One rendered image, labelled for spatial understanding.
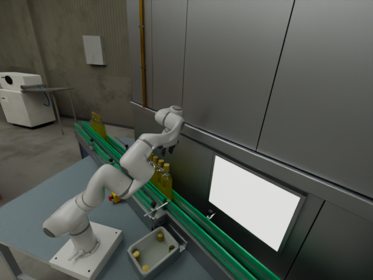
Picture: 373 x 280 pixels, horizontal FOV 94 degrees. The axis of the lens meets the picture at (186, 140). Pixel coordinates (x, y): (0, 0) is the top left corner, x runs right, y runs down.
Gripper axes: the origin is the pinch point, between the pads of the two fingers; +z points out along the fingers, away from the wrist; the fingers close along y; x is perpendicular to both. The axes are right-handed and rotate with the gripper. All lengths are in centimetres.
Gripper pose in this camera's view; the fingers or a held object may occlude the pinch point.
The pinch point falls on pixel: (166, 151)
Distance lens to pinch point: 102.9
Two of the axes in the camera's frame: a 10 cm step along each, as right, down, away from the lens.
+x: 6.3, 5.7, -5.4
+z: -2.4, 7.9, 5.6
